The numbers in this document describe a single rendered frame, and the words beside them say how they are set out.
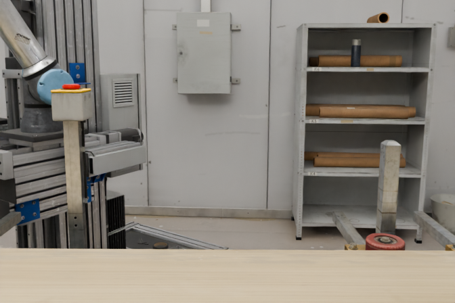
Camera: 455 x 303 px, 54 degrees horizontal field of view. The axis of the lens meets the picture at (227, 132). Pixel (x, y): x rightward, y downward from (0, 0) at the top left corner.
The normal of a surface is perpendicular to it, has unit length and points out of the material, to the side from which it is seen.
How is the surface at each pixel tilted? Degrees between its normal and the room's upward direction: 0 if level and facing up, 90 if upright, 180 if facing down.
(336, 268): 0
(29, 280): 0
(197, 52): 90
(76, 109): 90
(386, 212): 90
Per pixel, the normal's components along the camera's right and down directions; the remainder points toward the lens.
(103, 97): -0.55, 0.13
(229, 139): -0.06, 0.15
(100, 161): 0.83, 0.09
